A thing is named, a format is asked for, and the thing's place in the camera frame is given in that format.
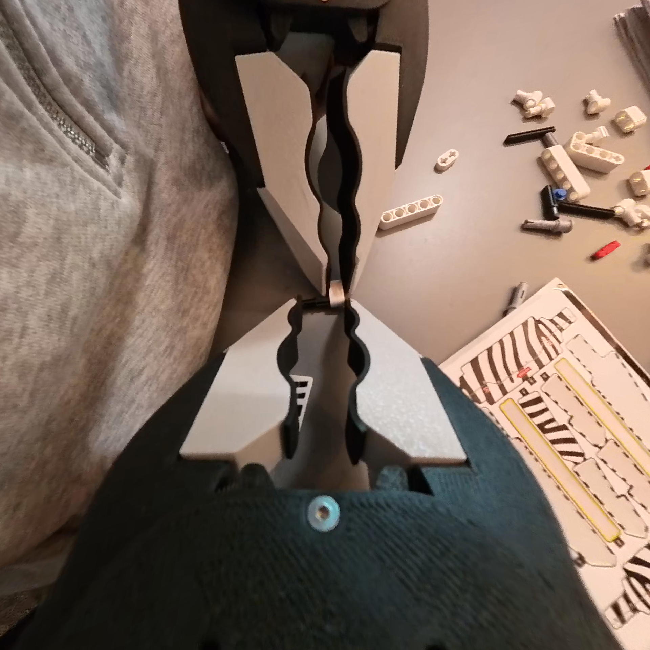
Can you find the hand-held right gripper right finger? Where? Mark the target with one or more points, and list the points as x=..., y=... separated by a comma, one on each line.
x=406, y=406

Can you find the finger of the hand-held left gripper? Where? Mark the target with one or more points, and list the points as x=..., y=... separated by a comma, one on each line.
x=378, y=127
x=279, y=152

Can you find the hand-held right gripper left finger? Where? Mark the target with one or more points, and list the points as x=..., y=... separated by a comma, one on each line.
x=238, y=406

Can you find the black axle with tan bush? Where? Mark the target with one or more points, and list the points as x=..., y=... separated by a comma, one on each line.
x=336, y=295

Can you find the white two-hole lego liftarm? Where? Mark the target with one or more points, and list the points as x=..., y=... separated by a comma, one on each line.
x=441, y=166

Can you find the white five-hole lego beam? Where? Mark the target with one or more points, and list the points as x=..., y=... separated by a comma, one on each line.
x=401, y=221

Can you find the scattered loose lego pieces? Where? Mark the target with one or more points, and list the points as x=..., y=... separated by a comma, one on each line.
x=563, y=172

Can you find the lego instruction booklet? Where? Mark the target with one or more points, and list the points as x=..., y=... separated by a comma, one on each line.
x=635, y=35

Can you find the small striped sticker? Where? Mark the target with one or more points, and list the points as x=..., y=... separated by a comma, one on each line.
x=304, y=378

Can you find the zebra striped sticker sheet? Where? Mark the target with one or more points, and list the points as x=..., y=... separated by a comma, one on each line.
x=584, y=396

